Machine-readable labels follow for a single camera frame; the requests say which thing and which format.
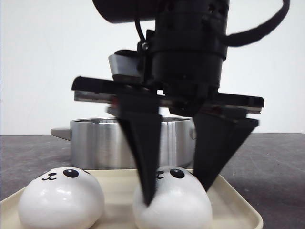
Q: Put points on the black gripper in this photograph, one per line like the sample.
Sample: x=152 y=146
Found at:
x=183 y=58

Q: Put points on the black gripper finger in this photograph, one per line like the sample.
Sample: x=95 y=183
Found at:
x=217 y=139
x=139 y=118

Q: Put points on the panda bun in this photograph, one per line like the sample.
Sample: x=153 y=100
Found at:
x=62 y=198
x=180 y=202

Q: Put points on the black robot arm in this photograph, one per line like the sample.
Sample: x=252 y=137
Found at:
x=143 y=13

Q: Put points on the stainless steel steamer pot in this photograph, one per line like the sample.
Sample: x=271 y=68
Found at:
x=99 y=143

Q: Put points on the beige rectangular tray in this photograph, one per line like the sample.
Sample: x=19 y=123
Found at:
x=230 y=209

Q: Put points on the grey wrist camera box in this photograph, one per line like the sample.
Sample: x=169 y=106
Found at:
x=124 y=66

